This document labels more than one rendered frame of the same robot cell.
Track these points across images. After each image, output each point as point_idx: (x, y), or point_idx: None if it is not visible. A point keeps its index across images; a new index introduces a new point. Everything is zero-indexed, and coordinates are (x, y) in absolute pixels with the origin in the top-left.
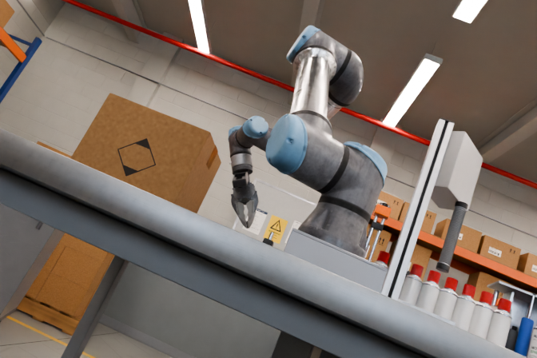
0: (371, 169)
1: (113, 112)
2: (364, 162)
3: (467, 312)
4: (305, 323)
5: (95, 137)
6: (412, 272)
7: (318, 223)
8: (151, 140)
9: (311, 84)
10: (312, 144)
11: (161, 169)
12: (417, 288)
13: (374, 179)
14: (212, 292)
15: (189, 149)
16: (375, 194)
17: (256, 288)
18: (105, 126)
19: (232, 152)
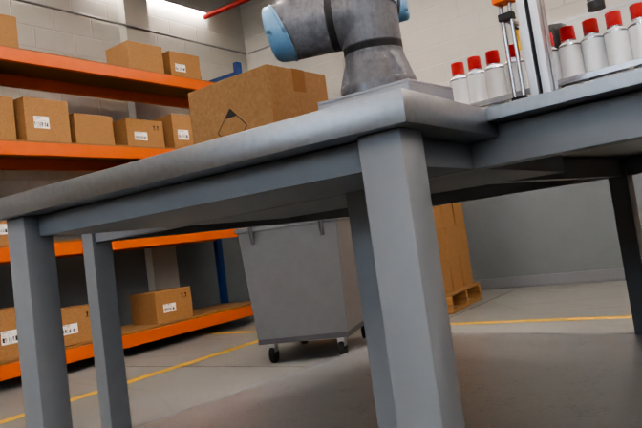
0: None
1: (198, 107)
2: None
3: None
4: (241, 182)
5: (200, 137)
6: (584, 33)
7: (346, 80)
8: (233, 107)
9: None
10: (287, 20)
11: (252, 125)
12: (597, 47)
13: (367, 2)
14: (185, 203)
15: (261, 92)
16: (379, 14)
17: (205, 181)
18: (200, 122)
19: None
